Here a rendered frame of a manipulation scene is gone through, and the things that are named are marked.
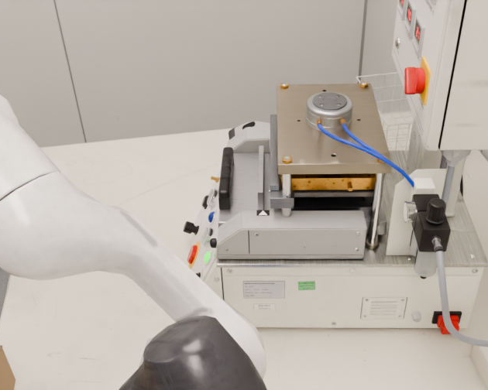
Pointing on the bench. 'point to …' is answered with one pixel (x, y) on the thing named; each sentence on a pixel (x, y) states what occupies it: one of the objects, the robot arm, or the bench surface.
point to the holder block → (335, 203)
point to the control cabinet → (447, 94)
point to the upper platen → (332, 185)
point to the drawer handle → (225, 178)
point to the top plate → (331, 131)
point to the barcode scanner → (246, 127)
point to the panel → (202, 237)
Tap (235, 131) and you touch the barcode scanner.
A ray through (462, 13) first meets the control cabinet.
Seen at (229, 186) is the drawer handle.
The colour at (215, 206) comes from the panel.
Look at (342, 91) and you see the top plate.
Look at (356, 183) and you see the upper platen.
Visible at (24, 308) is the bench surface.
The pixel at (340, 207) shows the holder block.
